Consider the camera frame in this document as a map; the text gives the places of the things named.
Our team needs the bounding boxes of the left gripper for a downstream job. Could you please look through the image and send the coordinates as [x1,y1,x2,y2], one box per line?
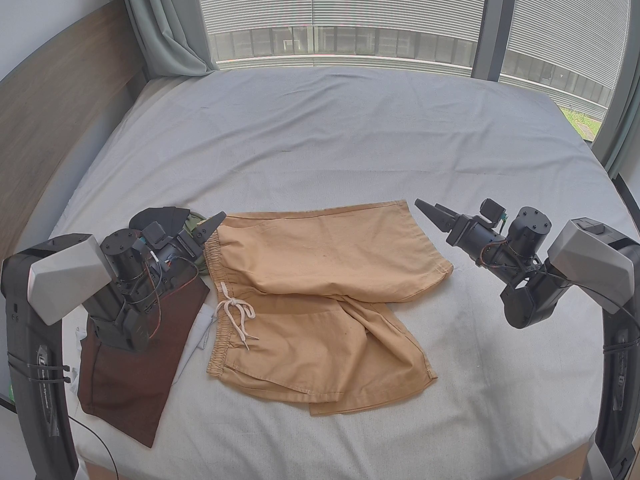
[159,232,206,272]

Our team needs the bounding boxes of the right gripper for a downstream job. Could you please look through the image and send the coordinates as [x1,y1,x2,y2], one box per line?
[414,198,507,265]

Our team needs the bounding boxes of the tan shorts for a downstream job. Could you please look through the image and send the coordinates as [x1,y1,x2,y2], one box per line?
[206,199,455,417]

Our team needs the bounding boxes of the bed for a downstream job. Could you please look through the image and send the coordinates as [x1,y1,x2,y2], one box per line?
[0,0,631,480]

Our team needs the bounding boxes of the green garment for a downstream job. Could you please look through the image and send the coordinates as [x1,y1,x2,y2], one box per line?
[181,211,212,276]

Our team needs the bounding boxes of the black garment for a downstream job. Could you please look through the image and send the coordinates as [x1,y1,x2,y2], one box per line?
[129,207,191,239]

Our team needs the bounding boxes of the white garment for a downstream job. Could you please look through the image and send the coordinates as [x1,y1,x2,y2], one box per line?
[66,302,219,395]

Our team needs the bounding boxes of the brown shorts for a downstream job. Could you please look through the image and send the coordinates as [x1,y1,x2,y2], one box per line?
[77,268,211,450]

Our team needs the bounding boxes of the grey-green curtain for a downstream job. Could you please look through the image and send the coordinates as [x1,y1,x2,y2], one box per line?
[117,0,219,80]
[606,0,640,179]

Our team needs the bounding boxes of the window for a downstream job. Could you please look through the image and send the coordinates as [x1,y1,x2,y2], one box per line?
[192,0,632,145]

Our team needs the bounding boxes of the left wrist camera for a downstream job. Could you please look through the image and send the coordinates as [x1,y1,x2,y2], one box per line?
[140,221,174,250]

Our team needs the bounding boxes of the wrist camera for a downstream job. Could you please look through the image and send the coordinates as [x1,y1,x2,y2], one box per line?
[479,198,507,229]
[140,221,174,250]

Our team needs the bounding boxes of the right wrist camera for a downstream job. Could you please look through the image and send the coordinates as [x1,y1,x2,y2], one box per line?
[479,198,507,229]

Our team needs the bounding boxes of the black cable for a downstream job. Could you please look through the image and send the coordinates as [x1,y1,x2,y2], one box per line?
[66,414,119,480]

